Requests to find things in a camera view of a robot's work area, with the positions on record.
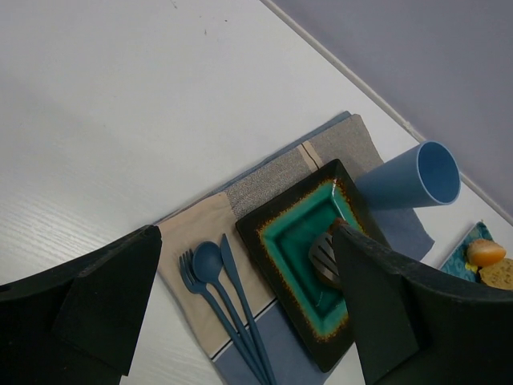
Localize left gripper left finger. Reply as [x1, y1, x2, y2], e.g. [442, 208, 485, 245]
[1, 225, 162, 384]

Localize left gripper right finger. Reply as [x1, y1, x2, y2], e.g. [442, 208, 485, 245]
[333, 225, 512, 384]

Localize metal tongs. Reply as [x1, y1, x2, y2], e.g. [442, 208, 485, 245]
[309, 233, 341, 290]

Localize dark brown croissant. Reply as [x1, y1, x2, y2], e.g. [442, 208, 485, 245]
[327, 217, 349, 236]

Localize blue floral tray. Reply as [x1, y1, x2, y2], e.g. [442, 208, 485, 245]
[439, 221, 512, 286]

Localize round orange bun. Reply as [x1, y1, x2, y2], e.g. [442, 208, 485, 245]
[467, 239, 507, 267]

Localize toasted baguette slice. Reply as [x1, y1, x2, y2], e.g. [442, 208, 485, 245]
[479, 258, 513, 290]

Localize blue plastic spoon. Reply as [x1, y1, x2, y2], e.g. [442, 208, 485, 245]
[192, 241, 269, 384]

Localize blue plastic cup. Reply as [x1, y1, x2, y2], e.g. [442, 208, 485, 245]
[355, 141, 461, 210]

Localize blue patchwork placemat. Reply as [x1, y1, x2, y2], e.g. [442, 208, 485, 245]
[154, 111, 436, 385]

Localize green square ceramic plate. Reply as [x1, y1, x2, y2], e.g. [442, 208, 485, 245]
[236, 159, 389, 372]

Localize blue plastic knife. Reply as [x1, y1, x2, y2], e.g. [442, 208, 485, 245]
[220, 233, 277, 385]

